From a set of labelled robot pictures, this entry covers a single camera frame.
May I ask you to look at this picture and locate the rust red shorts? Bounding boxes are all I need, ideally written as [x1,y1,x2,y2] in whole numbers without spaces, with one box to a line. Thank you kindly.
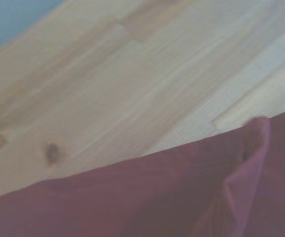
[0,111,285,237]

